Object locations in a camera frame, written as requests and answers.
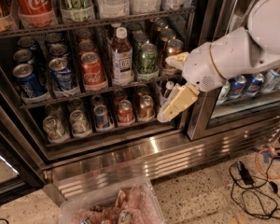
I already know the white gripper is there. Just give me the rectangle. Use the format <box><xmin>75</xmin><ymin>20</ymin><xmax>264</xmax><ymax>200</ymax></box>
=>
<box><xmin>157</xmin><ymin>42</ymin><xmax>226</xmax><ymax>122</ymax></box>

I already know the red coke can front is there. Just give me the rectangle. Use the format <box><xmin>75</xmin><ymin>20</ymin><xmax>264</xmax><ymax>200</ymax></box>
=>
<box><xmin>80</xmin><ymin>52</ymin><xmax>105</xmax><ymax>86</ymax></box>

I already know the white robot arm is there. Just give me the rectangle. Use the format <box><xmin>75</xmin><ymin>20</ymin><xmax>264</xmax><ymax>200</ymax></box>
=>
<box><xmin>157</xmin><ymin>0</ymin><xmax>280</xmax><ymax>122</ymax></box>

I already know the tea bottle bottom shelf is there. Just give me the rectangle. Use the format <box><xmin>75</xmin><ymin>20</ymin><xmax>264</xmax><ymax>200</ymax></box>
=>
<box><xmin>157</xmin><ymin>80</ymin><xmax>175</xmax><ymax>106</ymax></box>

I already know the copper can front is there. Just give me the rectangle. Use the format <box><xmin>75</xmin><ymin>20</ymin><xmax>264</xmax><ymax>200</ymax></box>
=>
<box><xmin>164</xmin><ymin>38</ymin><xmax>184</xmax><ymax>58</ymax></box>

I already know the green can front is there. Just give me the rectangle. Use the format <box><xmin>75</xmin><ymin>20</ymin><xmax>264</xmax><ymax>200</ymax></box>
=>
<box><xmin>137</xmin><ymin>43</ymin><xmax>158</xmax><ymax>75</ymax></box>

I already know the copper can middle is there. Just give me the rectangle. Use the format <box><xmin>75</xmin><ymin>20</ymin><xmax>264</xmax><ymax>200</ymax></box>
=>
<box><xmin>158</xmin><ymin>28</ymin><xmax>175</xmax><ymax>49</ymax></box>

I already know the copper can bottom shelf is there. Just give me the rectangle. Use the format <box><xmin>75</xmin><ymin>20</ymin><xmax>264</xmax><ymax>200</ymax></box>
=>
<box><xmin>138</xmin><ymin>95</ymin><xmax>154</xmax><ymax>119</ymax></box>

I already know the pepsi can behind door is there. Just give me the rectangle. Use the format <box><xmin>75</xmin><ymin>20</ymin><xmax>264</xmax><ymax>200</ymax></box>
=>
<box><xmin>229</xmin><ymin>75</ymin><xmax>246</xmax><ymax>99</ymax></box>

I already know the green can middle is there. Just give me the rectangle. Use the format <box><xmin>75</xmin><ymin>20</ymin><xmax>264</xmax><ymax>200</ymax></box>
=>
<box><xmin>133</xmin><ymin>33</ymin><xmax>149</xmax><ymax>54</ymax></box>

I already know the copper can back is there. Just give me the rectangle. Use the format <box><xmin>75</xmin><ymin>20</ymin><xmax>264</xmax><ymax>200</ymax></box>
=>
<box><xmin>152</xmin><ymin>18</ymin><xmax>168</xmax><ymax>35</ymax></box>

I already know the red can bottom shelf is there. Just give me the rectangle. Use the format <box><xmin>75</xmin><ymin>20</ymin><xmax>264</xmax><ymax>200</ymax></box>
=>
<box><xmin>118</xmin><ymin>100</ymin><xmax>133</xmax><ymax>123</ymax></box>

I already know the glass fridge door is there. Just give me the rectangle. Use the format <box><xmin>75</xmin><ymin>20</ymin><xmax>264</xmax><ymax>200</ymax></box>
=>
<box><xmin>187</xmin><ymin>0</ymin><xmax>280</xmax><ymax>140</ymax></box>

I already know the blue can bottom shelf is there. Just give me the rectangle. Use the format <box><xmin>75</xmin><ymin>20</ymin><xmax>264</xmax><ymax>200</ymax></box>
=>
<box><xmin>94</xmin><ymin>105</ymin><xmax>110</xmax><ymax>129</ymax></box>

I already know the red coke can middle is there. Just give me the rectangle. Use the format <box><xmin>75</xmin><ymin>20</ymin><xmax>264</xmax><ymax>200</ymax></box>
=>
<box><xmin>77</xmin><ymin>40</ymin><xmax>97</xmax><ymax>55</ymax></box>

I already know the red coke can back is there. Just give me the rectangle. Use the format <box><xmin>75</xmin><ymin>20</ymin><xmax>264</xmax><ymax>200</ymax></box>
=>
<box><xmin>77</xmin><ymin>29</ymin><xmax>94</xmax><ymax>43</ymax></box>

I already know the white green can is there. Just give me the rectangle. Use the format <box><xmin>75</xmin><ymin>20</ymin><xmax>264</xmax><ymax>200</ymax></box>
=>
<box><xmin>70</xmin><ymin>110</ymin><xmax>91</xmax><ymax>137</ymax></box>
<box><xmin>43</xmin><ymin>115</ymin><xmax>69</xmax><ymax>143</ymax></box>

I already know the blue pepsi can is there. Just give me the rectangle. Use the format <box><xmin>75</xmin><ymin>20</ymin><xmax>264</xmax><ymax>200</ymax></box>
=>
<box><xmin>12</xmin><ymin>63</ymin><xmax>47</xmax><ymax>98</ymax></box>
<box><xmin>49</xmin><ymin>58</ymin><xmax>74</xmax><ymax>91</ymax></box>

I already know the tall green can top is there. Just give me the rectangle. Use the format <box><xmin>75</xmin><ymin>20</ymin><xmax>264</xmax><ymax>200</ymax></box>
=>
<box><xmin>61</xmin><ymin>0</ymin><xmax>92</xmax><ymax>22</ymax></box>

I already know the pepsi can second row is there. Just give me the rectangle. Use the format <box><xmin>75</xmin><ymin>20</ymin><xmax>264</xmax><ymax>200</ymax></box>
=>
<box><xmin>49</xmin><ymin>44</ymin><xmax>70</xmax><ymax>59</ymax></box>

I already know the pepsi can back row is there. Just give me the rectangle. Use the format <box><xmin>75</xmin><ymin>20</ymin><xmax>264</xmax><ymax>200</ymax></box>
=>
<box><xmin>45</xmin><ymin>33</ymin><xmax>64</xmax><ymax>45</ymax></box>

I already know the white green can bottom left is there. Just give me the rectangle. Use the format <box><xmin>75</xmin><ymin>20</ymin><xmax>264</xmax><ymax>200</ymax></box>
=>
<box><xmin>43</xmin><ymin>115</ymin><xmax>69</xmax><ymax>143</ymax></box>

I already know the blue pepsi can front left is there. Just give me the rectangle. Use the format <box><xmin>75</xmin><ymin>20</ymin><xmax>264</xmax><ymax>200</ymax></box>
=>
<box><xmin>12</xmin><ymin>63</ymin><xmax>47</xmax><ymax>98</ymax></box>

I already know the pepsi can back left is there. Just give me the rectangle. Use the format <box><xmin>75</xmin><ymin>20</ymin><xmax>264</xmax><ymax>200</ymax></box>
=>
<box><xmin>18</xmin><ymin>36</ymin><xmax>37</xmax><ymax>51</ymax></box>

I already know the tall red coke can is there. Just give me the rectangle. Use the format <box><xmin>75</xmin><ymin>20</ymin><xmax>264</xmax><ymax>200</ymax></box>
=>
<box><xmin>17</xmin><ymin>0</ymin><xmax>52</xmax><ymax>27</ymax></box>

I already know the iced tea bottle white cap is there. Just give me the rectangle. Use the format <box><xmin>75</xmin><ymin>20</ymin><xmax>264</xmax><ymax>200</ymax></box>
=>
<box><xmin>111</xmin><ymin>27</ymin><xmax>133</xmax><ymax>81</ymax></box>

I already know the clear plastic bin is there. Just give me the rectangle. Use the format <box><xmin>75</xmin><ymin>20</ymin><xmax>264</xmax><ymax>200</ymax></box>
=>
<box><xmin>58</xmin><ymin>177</ymin><xmax>165</xmax><ymax>224</ymax></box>

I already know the orange cable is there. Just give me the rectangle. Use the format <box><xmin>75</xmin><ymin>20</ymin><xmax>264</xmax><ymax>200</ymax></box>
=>
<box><xmin>255</xmin><ymin>143</ymin><xmax>280</xmax><ymax>181</ymax></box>

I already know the black power adapter cable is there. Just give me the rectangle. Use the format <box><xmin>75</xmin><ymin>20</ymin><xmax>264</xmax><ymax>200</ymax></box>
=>
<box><xmin>229</xmin><ymin>136</ymin><xmax>280</xmax><ymax>220</ymax></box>

